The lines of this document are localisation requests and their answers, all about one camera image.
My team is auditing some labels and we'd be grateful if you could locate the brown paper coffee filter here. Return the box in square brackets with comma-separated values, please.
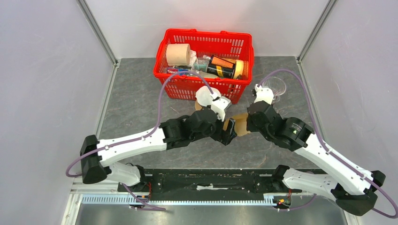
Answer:
[223, 113, 251, 136]

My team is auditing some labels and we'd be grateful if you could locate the clear glass dripper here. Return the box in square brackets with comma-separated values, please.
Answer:
[263, 76, 286, 104]

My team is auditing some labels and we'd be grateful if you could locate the round wooden dripper holder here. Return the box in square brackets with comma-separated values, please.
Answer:
[194, 101, 203, 111]

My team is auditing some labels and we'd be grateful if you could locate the white paper coffee filter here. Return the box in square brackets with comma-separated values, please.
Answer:
[195, 86, 213, 107]

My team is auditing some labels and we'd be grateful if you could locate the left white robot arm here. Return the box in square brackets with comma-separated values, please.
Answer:
[80, 108, 237, 191]

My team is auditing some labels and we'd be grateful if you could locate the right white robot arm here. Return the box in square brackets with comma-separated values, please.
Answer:
[247, 101, 385, 216]

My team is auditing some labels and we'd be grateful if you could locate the red plastic shopping basket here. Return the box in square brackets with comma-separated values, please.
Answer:
[153, 29, 254, 104]

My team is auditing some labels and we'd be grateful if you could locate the black orange can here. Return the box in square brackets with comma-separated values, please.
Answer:
[205, 55, 235, 79]

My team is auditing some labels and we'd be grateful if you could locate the clear plastic bottle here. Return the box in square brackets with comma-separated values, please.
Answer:
[192, 58, 212, 78]

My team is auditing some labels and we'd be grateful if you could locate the blue red small box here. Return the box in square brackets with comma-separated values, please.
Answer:
[165, 67, 192, 76]

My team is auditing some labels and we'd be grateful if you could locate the beige paper towel roll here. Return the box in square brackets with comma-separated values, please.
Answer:
[166, 44, 191, 66]

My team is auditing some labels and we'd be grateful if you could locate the right aluminium frame post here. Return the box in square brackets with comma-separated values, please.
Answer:
[296, 0, 338, 63]

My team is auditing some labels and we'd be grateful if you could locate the aluminium frame post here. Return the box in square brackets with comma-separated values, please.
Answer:
[76, 0, 119, 66]
[296, 0, 338, 63]

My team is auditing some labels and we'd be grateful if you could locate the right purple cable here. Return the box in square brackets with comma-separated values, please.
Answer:
[257, 68, 398, 219]

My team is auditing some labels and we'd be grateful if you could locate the white slotted cable duct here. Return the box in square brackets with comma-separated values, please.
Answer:
[81, 194, 280, 207]

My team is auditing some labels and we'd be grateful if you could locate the left aluminium frame post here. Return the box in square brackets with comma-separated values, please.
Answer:
[76, 0, 119, 66]

